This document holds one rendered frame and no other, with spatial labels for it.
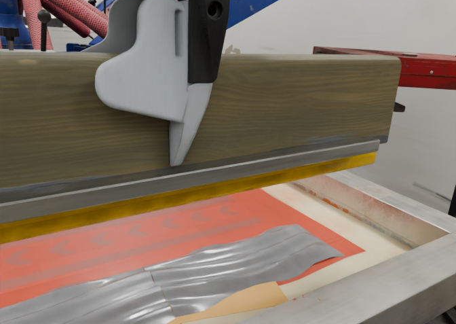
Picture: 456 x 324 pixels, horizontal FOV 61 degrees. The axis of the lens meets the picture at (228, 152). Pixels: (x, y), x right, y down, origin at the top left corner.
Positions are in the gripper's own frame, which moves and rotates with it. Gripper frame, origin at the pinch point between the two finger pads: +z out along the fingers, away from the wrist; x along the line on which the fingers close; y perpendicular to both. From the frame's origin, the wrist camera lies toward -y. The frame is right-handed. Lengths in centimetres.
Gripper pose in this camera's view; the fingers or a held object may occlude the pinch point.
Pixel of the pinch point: (173, 134)
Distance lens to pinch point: 24.9
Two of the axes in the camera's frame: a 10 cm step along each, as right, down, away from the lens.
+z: -0.7, 9.5, 3.1
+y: -8.4, 1.1, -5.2
